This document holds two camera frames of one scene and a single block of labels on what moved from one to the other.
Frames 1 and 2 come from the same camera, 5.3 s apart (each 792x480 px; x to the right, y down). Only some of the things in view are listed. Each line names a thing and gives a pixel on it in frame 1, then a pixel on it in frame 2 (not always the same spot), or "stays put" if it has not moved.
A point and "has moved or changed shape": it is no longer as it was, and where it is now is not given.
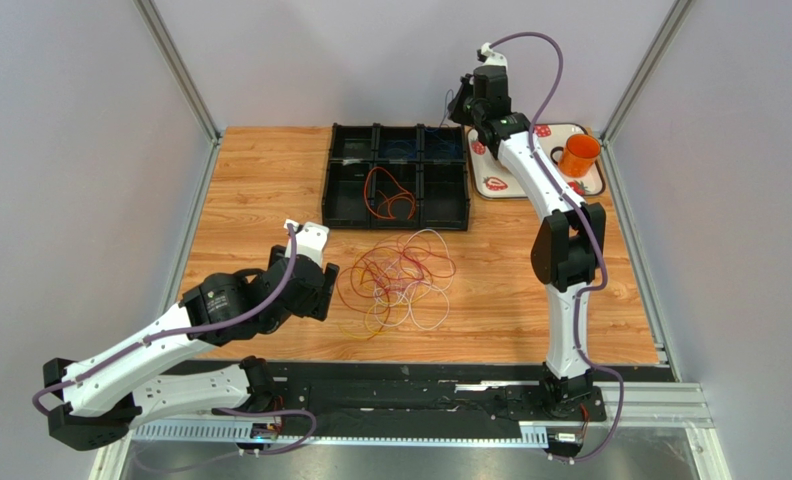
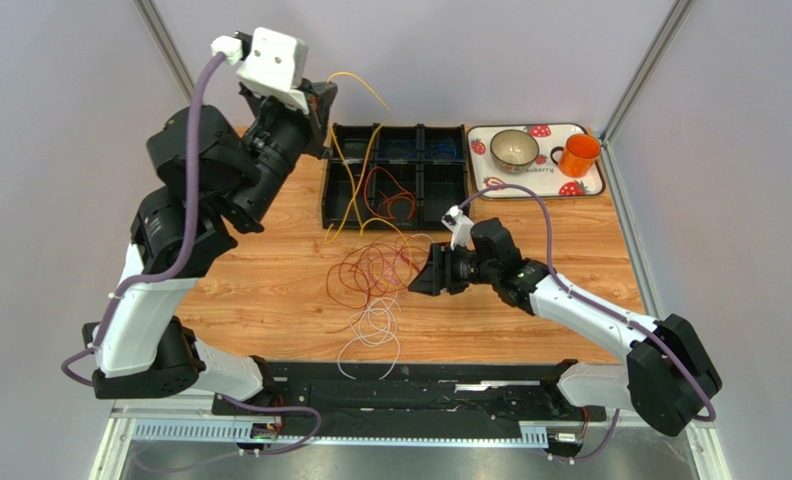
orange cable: (409, 194) stays put
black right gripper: (466, 101) → (445, 267)
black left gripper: (318, 305) → (314, 126)
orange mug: (577, 156) stays put
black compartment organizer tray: (404, 176) stays put
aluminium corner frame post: (185, 81) stays put
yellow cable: (371, 328) has moved or changed shape
